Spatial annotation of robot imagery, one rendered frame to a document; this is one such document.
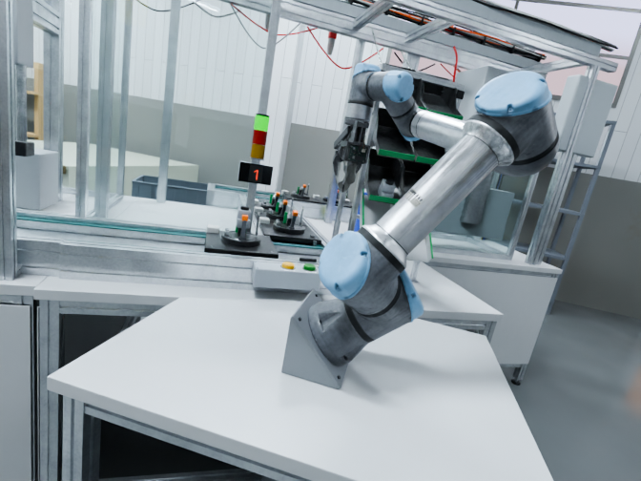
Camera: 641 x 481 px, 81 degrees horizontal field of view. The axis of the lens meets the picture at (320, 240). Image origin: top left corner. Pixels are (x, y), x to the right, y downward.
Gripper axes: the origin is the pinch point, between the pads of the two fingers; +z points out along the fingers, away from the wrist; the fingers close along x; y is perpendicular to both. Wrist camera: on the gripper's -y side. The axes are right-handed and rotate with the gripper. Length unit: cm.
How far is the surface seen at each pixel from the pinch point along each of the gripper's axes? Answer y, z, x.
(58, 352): 6, 56, -74
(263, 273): 5.4, 28.4, -21.2
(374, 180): -25.4, -2.0, 21.3
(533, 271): -68, 40, 160
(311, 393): 49, 37, -15
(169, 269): -1, 32, -48
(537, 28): -73, -90, 114
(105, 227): -28, 29, -72
